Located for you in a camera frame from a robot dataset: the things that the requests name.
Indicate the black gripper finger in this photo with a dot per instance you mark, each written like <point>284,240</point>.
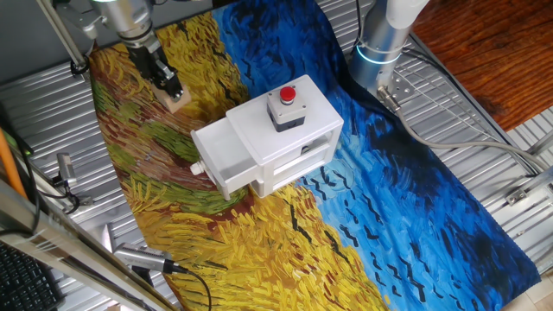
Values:
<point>167,71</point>
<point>173,90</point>

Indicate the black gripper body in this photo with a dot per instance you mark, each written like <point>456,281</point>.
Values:
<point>144,62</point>

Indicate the tan wooden block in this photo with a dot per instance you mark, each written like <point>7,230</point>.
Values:
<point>166,105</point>

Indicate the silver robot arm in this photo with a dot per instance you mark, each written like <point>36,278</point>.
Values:
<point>380,39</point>

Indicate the white drawer cabinet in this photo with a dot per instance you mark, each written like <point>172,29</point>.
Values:
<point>311,116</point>

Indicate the black pole clamp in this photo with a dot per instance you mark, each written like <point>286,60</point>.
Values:
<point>80,68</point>

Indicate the grey metal pole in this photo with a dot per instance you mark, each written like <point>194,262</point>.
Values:
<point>71,47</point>

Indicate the grey box red stop button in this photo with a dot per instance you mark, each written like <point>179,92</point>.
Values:
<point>286,113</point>

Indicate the painted wheatfield cloth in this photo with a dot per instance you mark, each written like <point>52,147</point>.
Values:
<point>216,242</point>

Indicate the shiny metal plate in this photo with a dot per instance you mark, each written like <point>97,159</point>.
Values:
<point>107,237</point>

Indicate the orange pole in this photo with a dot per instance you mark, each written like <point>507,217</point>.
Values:
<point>9,166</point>

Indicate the black keyboard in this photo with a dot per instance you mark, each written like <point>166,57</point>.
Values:
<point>23,285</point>

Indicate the aluminium profile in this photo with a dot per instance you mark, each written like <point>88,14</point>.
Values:
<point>542,144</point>

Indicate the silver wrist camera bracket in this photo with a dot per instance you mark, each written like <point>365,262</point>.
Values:
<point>84,21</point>

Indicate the small grey camera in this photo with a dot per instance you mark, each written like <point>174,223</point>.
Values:
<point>66,166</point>

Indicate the small metal bracket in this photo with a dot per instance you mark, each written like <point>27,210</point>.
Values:
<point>85,201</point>

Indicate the silver bar camera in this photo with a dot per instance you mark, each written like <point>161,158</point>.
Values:
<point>142,257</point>

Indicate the aluminium frame bar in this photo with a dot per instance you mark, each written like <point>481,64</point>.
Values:
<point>65,242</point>

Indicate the black camera stand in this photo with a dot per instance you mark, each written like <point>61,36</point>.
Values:
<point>142,276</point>

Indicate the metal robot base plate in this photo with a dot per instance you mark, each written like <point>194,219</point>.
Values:
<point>404,88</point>

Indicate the aluminium bar with corner bracket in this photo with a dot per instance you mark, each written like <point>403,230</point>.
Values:
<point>516,196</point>

